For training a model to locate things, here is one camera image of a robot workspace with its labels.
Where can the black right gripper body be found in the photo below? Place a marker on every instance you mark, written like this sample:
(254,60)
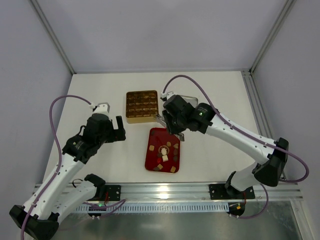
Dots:
(170,124)

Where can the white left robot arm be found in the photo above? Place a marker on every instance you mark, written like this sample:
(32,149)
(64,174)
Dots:
(41,215)

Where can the aluminium mounting rail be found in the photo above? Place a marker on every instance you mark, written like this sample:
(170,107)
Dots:
(204,191)

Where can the slotted cable duct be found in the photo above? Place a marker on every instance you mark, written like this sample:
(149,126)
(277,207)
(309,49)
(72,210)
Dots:
(175,207)

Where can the red rectangular tin tray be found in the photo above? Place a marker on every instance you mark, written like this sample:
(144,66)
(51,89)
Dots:
(160,138)

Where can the silver tin lid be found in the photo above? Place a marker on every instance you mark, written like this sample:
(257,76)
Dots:
(191,100)

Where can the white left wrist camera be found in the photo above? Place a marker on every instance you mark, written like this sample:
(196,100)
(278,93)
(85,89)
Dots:
(100,108)

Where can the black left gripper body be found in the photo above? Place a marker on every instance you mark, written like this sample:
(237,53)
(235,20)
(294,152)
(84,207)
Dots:
(115,132)

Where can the white figurine chocolate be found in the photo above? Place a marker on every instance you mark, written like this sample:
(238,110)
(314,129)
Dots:
(164,151)

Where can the metal tongs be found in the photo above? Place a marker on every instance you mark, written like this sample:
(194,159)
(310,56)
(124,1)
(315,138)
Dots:
(159,119)

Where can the cream square chocolate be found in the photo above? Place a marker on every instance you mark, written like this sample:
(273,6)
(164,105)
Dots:
(165,158)

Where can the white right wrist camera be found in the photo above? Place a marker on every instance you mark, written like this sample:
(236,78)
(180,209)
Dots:
(164,96)

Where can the gold chocolate box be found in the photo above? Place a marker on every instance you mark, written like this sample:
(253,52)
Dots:
(141,106)

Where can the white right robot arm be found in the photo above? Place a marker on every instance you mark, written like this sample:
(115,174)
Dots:
(269,155)

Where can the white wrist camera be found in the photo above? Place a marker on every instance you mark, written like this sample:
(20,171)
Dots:
(100,108)
(164,96)

